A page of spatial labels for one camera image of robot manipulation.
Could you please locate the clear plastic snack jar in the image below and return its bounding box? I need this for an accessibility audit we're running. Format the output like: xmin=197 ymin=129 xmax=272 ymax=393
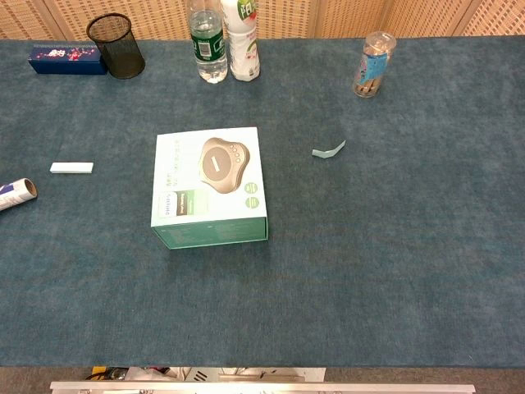
xmin=351 ymin=30 xmax=398 ymax=99

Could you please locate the green paper product box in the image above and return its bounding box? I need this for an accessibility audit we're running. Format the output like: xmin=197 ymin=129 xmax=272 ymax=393
xmin=150 ymin=126 xmax=271 ymax=250

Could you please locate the black mesh pen holder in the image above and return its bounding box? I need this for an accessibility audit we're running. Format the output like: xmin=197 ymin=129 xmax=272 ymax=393
xmin=85 ymin=12 xmax=146 ymax=80

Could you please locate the white drink bottle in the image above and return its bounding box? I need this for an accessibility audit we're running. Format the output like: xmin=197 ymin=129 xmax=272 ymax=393
xmin=220 ymin=0 xmax=262 ymax=82

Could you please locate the silver foil roll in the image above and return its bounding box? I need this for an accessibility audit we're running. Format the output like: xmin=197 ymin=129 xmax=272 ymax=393
xmin=0 ymin=177 xmax=39 ymax=213

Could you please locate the blue felt table cloth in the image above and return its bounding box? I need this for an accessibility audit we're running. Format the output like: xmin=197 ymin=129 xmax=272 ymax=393
xmin=0 ymin=36 xmax=525 ymax=369

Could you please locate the small light blue strip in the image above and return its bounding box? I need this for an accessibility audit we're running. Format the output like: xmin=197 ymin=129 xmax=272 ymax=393
xmin=311 ymin=140 xmax=347 ymax=159

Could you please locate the white rectangular block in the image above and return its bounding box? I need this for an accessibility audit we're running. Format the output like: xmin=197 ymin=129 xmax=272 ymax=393
xmin=49 ymin=162 xmax=94 ymax=175

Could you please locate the dark blue flower print box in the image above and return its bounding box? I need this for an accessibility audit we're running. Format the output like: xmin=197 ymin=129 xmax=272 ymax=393
xmin=27 ymin=44 xmax=108 ymax=76

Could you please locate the clear water bottle green label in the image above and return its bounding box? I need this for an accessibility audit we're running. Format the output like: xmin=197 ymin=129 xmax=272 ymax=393
xmin=186 ymin=0 xmax=229 ymax=85

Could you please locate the aluminium profile rail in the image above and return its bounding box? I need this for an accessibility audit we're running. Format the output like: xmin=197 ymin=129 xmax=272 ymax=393
xmin=49 ymin=380 xmax=477 ymax=394

